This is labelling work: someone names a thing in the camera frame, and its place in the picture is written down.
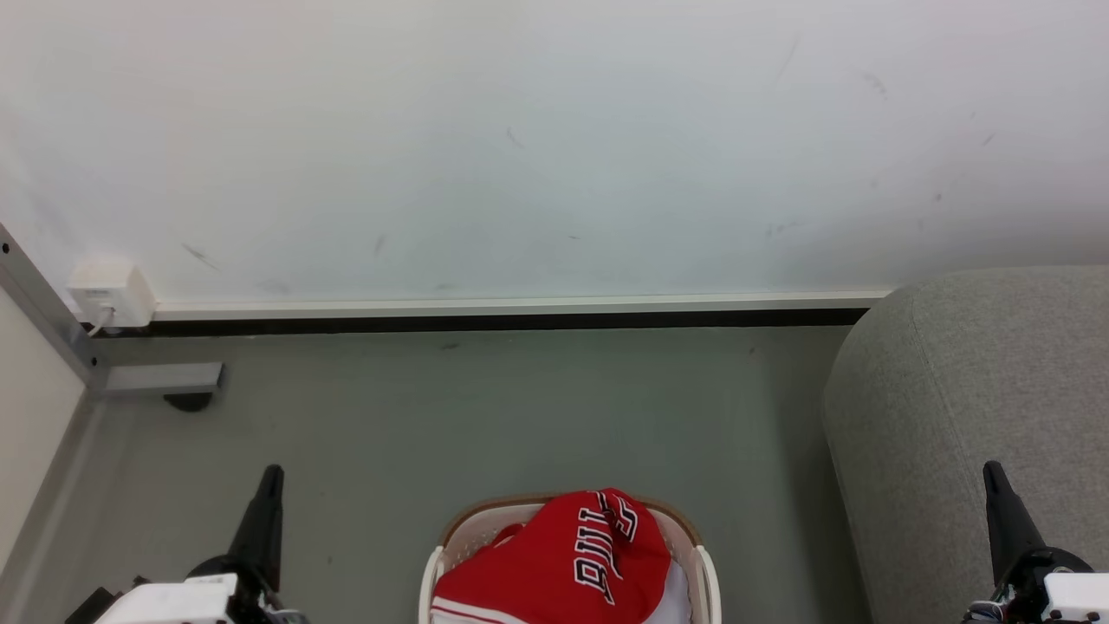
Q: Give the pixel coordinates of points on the beige partition panel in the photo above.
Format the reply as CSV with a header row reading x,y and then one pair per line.
x,y
30,416

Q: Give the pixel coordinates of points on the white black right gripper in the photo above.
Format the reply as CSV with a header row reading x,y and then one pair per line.
x,y
1070,594

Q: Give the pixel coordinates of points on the white wall socket box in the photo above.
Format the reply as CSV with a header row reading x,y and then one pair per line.
x,y
111,293

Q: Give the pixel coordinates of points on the red white basketball jersey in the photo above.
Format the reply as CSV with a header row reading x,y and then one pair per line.
x,y
554,563

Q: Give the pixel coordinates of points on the black partition foot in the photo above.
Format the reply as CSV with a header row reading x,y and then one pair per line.
x,y
188,401

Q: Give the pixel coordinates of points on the grey fabric sofa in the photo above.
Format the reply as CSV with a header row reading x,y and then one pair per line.
x,y
936,416

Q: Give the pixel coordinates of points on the white plastic laundry basket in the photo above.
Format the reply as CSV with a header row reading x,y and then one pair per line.
x,y
706,581

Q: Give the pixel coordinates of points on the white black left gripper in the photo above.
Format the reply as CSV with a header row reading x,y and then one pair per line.
x,y
186,602

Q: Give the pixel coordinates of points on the black baseboard strip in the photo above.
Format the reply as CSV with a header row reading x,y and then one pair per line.
x,y
485,323

